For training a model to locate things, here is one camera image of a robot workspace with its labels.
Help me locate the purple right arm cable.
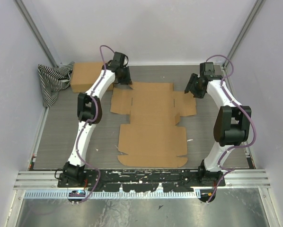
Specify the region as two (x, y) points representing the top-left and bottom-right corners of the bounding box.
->
(205, 54), (258, 205)

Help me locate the aluminium front rail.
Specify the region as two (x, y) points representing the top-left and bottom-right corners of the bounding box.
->
(14, 169), (270, 192)

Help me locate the aluminium corner post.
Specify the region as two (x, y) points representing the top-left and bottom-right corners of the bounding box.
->
(14, 0), (62, 67)
(227, 0), (266, 60)

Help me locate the left aluminium corner post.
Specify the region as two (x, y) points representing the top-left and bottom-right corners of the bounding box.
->
(14, 0), (62, 67)

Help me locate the black white striped cloth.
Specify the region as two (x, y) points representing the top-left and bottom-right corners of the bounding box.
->
(37, 62), (74, 107)

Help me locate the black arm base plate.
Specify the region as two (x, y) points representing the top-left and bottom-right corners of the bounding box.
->
(58, 169), (225, 192)

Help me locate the right aluminium corner post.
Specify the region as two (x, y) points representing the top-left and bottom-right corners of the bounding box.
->
(227, 0), (266, 60)

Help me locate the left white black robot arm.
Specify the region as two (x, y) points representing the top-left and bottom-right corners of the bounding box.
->
(59, 52), (132, 188)

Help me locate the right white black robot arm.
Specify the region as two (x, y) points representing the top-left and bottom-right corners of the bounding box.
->
(185, 62), (251, 187)

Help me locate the slotted grey cable duct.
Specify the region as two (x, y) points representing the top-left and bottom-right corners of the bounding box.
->
(23, 190), (201, 200)

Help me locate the brown cardboard box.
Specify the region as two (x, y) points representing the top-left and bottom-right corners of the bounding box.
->
(71, 62), (103, 93)

